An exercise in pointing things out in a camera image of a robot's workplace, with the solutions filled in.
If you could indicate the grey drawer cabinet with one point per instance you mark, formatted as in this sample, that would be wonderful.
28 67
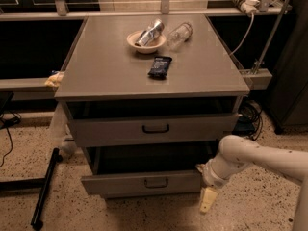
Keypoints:
105 78

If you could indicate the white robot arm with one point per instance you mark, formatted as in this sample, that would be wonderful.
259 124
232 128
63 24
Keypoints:
235 154

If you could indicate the dark blue snack packet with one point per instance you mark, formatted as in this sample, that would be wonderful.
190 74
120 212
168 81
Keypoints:
160 67

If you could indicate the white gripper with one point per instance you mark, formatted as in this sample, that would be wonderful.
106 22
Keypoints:
209 177

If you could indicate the white power strip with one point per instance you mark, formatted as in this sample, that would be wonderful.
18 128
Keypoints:
249 7

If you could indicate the clear plastic bottle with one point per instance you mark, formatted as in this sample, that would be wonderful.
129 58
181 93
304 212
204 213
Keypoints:
179 35

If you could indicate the silver can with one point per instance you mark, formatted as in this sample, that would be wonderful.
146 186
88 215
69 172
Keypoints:
154 30

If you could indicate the beige ceramic bowl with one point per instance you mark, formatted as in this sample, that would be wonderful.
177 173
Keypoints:
150 47

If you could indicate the grey drawer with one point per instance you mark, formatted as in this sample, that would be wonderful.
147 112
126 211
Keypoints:
149 130
150 169

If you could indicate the black metal stand leg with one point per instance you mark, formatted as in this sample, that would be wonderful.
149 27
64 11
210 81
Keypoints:
36 222

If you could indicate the yellow cloth rag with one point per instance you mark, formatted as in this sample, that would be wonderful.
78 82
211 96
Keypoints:
55 79

